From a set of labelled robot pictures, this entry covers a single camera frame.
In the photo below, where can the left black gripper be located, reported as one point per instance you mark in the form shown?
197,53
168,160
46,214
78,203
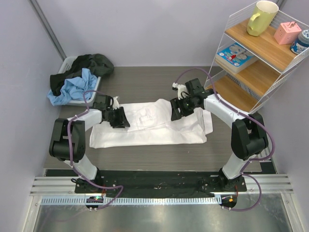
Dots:
121,122

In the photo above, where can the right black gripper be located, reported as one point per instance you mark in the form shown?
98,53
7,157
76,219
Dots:
175,104

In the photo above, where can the white long sleeve shirt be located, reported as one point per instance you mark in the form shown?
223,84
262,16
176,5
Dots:
151,124

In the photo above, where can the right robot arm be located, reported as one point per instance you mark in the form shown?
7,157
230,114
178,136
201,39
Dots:
248,138

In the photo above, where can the light blue shirt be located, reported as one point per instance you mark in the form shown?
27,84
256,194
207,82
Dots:
77,88

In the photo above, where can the black shirt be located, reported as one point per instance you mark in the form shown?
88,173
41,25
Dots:
98,64

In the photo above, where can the blue white book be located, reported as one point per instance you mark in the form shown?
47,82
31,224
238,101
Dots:
235,58

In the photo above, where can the grey plastic basket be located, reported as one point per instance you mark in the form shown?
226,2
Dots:
82,96

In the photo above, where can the yellow green mug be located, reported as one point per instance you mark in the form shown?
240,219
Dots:
263,14

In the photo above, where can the pink cube box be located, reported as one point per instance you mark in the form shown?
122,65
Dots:
287,32

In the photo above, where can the blue white tin can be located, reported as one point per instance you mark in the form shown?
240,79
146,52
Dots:
301,43

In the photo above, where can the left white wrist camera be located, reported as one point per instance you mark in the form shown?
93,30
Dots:
115,102

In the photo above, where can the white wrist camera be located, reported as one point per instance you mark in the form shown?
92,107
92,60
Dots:
181,90
115,102

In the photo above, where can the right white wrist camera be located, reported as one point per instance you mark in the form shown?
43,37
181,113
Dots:
181,90

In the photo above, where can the white wire wooden shelf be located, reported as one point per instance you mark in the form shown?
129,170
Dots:
252,87

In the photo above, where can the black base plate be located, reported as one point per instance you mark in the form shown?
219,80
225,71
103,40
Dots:
147,184

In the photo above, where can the white slotted cable duct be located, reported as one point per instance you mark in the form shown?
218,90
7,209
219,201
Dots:
95,200

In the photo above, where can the aluminium rail frame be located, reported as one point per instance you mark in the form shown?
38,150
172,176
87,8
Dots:
277,211

